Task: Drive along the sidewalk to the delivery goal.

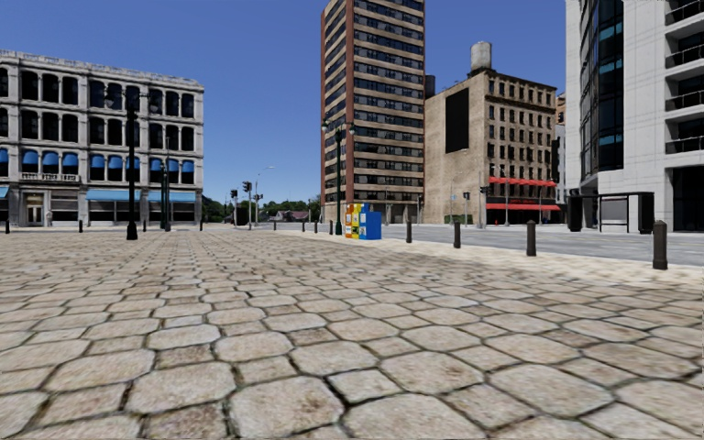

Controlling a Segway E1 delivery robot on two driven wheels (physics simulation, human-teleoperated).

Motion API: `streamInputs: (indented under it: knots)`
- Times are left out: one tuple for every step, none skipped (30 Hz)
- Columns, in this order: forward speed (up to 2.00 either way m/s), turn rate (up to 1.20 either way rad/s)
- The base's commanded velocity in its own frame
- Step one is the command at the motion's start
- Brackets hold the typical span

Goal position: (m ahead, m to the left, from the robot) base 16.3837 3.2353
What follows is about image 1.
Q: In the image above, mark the trees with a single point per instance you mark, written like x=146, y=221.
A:
x=286, y=209

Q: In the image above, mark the grey street lamp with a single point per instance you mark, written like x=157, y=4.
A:
x=257, y=192

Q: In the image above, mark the yellow newspaper box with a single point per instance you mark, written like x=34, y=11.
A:
x=350, y=221

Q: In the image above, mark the white concrete glass building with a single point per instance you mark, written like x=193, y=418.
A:
x=643, y=99

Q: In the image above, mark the dark street lamp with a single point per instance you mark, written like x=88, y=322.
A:
x=338, y=176
x=165, y=187
x=131, y=165

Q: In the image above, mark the traffic light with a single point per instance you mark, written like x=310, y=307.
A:
x=484, y=203
x=248, y=198
x=235, y=206
x=466, y=206

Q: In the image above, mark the pale stone building blue awnings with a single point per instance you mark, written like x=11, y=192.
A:
x=77, y=132

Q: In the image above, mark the blue newspaper box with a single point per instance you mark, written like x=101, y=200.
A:
x=372, y=225

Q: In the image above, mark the tan brick building red awnings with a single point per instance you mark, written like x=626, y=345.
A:
x=495, y=143

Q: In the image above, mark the black bus shelter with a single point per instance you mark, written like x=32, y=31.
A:
x=610, y=212

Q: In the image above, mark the brown brick tower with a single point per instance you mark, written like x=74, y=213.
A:
x=385, y=99

